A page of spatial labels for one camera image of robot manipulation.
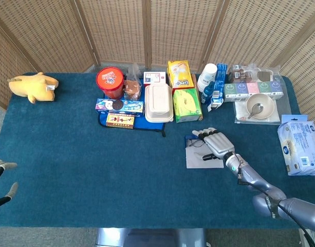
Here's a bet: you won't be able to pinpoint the green tissue pack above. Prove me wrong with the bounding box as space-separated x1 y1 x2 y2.
172 88 203 124

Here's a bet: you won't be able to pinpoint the clear bag brown sweets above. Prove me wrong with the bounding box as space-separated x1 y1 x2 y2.
228 64 253 84

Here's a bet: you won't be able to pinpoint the blue cookie box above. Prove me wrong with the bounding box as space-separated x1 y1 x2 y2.
95 97 144 117

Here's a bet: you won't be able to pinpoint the small white red box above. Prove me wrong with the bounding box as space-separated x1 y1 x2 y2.
143 71 166 87

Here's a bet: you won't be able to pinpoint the large white wipes pack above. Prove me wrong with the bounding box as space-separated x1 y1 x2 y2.
277 114 315 177

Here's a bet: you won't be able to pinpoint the clear bag of pastries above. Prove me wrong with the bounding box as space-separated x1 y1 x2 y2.
123 64 143 101

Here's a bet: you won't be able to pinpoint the small yellow red box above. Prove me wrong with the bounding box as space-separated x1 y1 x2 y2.
105 112 136 129

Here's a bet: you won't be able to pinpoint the blue folding glasses case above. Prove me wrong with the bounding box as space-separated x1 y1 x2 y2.
184 135 225 169

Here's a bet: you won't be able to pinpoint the yellow plush toy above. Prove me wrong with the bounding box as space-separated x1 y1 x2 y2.
7 72 60 104

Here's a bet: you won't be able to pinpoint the clear zip bag white cloth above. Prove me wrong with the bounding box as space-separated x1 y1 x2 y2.
234 99 292 126

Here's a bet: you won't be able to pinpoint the red snack tub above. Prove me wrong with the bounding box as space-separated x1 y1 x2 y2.
96 66 125 100

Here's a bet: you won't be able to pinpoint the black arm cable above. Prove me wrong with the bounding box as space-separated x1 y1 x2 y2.
236 158 315 247

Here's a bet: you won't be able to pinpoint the beige bowl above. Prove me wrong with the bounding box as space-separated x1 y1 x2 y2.
246 93 275 120

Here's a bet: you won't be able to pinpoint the beige clamshell food container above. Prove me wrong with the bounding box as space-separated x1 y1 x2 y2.
144 82 174 124

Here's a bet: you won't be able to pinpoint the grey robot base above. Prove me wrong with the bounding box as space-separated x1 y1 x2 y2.
95 227 207 247

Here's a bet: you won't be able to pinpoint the stack of white paper cups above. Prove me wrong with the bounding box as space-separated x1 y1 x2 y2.
197 63 218 93

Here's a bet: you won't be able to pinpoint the blue white carton box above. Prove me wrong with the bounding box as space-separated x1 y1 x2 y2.
207 63 229 113

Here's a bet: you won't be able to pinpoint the clear package brown pad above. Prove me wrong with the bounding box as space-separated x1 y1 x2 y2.
252 65 283 84

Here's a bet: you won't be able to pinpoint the rattan folding screen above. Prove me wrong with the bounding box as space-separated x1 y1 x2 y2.
0 0 315 186

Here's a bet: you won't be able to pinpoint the blue table carpet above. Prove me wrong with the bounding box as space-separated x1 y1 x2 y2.
0 72 315 230

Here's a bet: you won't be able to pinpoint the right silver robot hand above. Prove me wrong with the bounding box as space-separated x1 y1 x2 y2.
192 127 236 162

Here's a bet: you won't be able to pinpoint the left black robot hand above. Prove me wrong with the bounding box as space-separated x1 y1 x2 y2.
0 159 19 209

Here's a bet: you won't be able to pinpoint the yellow snack box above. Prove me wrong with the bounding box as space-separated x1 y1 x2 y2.
167 60 195 91

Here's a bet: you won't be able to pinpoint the metal spoon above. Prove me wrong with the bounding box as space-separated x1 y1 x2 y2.
247 102 264 119

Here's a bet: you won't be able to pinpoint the blue spray bottle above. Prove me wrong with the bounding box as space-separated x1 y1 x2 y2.
200 81 215 105

